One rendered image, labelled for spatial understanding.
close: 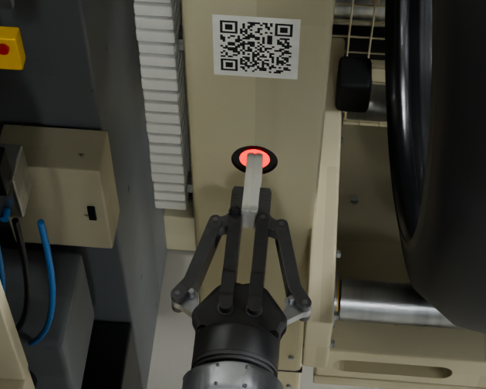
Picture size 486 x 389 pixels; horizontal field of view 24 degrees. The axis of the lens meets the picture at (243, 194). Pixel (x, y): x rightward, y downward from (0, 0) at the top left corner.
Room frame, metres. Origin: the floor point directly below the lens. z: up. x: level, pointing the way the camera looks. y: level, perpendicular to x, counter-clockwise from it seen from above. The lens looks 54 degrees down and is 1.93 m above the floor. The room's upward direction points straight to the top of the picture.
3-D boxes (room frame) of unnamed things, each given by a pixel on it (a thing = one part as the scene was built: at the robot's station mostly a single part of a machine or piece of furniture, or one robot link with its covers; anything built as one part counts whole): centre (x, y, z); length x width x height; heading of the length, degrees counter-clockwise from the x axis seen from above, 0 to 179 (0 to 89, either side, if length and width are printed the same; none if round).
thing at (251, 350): (0.49, 0.00, 1.06); 0.09 x 0.08 x 0.07; 175
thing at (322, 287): (0.76, -0.10, 0.90); 0.40 x 0.03 x 0.10; 175
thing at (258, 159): (0.64, -0.01, 1.06); 0.07 x 0.01 x 0.03; 175
